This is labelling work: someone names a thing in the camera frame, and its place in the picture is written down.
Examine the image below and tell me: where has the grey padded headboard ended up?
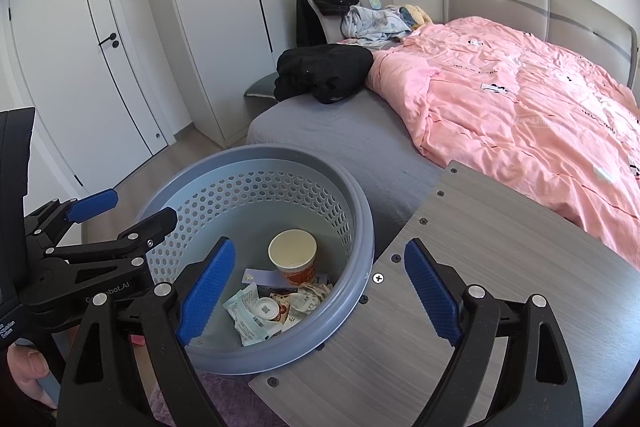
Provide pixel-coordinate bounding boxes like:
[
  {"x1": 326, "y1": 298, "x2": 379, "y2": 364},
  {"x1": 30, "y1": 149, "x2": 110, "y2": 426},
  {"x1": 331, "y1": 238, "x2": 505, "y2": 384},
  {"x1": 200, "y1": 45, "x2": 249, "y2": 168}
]
[{"x1": 442, "y1": 0, "x2": 640, "y2": 88}]

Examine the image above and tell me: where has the white round lid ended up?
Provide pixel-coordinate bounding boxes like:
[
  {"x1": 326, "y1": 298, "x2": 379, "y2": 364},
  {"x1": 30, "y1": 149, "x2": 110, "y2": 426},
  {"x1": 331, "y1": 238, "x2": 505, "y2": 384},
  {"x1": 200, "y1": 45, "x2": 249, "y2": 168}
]
[{"x1": 252, "y1": 298, "x2": 281, "y2": 322}]

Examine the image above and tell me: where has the white and teal wipes packet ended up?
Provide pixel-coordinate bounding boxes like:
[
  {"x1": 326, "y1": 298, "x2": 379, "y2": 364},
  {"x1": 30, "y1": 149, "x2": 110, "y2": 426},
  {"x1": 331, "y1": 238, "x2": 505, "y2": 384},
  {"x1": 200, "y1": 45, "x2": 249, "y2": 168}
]
[{"x1": 222, "y1": 283, "x2": 283, "y2": 348}]

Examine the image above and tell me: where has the light blue clothing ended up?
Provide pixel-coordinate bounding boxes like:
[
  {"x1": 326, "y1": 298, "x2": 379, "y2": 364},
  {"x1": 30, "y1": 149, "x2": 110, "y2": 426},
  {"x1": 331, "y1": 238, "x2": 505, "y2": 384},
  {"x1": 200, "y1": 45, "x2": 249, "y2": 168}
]
[{"x1": 341, "y1": 5, "x2": 416, "y2": 44}]

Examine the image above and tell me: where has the purple rug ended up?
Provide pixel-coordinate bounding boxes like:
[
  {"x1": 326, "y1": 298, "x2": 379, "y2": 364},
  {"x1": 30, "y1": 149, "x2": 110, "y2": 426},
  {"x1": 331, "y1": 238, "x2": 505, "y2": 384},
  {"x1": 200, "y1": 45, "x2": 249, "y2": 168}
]
[{"x1": 147, "y1": 369, "x2": 283, "y2": 427}]

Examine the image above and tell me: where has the white wardrobe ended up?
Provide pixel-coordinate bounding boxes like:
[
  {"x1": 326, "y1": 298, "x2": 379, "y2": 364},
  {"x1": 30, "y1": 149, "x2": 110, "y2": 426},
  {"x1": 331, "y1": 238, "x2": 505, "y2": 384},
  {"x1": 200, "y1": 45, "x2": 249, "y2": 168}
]
[{"x1": 155, "y1": 0, "x2": 386, "y2": 145}]

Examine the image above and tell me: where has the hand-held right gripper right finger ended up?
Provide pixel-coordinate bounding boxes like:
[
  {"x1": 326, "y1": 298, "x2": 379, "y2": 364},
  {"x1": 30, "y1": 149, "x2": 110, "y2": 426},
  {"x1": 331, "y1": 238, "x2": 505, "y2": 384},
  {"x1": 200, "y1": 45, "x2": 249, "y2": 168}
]
[{"x1": 404, "y1": 238, "x2": 583, "y2": 427}]

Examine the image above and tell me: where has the blue-grey perforated plastic basket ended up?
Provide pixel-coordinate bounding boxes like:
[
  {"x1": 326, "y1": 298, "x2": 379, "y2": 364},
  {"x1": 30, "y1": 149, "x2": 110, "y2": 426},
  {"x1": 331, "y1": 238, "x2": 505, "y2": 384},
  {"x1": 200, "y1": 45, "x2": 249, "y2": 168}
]
[{"x1": 132, "y1": 144, "x2": 376, "y2": 375}]

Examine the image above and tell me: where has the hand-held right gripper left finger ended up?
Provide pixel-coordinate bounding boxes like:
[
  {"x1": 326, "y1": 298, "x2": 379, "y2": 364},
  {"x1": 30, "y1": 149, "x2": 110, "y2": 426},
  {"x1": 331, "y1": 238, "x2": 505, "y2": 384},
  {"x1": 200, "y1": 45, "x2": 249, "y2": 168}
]
[{"x1": 55, "y1": 237, "x2": 237, "y2": 427}]

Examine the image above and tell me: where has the black clothes pile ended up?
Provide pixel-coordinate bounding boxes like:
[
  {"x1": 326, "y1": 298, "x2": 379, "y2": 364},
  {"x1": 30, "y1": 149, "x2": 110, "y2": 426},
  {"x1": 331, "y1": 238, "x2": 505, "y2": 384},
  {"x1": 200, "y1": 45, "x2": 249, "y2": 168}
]
[{"x1": 274, "y1": 44, "x2": 375, "y2": 104}]

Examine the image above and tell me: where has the person's left hand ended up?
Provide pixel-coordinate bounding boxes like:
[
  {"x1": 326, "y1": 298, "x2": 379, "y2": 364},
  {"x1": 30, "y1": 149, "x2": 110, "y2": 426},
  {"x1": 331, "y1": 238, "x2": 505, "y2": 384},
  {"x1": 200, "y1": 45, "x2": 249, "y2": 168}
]
[{"x1": 7, "y1": 347, "x2": 58, "y2": 410}]

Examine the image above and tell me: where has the white paper wrapper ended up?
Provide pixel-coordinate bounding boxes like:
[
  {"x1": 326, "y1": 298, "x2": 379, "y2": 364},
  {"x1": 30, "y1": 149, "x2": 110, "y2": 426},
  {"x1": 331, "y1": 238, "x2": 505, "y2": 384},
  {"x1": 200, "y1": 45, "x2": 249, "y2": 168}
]
[{"x1": 290, "y1": 282, "x2": 333, "y2": 315}]

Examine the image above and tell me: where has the grey chair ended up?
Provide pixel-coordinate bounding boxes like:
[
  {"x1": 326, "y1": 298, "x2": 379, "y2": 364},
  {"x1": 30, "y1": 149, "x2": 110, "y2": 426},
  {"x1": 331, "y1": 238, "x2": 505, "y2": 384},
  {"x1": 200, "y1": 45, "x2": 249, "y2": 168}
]
[{"x1": 307, "y1": 0, "x2": 396, "y2": 44}]

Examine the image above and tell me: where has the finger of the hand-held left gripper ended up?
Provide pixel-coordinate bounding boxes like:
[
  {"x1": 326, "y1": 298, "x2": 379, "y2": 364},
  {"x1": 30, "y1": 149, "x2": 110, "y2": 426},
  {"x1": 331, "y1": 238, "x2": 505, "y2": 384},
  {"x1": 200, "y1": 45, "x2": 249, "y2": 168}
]
[
  {"x1": 47, "y1": 207, "x2": 179, "y2": 264},
  {"x1": 25, "y1": 188, "x2": 119, "y2": 233}
]

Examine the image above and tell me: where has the yellow plush toy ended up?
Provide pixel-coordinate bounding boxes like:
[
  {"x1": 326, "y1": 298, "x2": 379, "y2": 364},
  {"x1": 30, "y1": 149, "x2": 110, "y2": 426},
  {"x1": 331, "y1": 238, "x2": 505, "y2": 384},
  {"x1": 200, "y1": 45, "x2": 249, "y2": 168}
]
[{"x1": 404, "y1": 4, "x2": 433, "y2": 26}]

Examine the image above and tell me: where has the pink quilt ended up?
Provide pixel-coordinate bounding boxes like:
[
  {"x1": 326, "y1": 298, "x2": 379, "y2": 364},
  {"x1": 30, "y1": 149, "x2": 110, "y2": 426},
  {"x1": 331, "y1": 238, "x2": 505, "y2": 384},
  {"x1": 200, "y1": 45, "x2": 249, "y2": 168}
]
[{"x1": 365, "y1": 18, "x2": 640, "y2": 273}]

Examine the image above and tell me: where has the white door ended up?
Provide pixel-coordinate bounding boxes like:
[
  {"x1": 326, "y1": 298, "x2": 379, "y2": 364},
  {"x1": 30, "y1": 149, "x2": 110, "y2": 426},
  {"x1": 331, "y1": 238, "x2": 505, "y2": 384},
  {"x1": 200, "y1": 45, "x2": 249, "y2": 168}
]
[{"x1": 7, "y1": 0, "x2": 171, "y2": 190}]

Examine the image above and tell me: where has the red and white paper cup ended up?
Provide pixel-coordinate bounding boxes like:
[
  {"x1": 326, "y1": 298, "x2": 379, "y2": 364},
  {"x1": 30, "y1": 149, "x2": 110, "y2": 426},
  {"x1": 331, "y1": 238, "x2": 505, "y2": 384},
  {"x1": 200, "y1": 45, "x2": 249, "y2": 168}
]
[{"x1": 268, "y1": 229, "x2": 318, "y2": 288}]

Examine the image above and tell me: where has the grey seat cushion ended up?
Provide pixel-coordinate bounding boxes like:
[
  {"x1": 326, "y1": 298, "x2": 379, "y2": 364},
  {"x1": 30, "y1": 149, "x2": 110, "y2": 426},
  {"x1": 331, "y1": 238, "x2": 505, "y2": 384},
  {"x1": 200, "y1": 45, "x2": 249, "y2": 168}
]
[{"x1": 244, "y1": 73, "x2": 279, "y2": 100}]

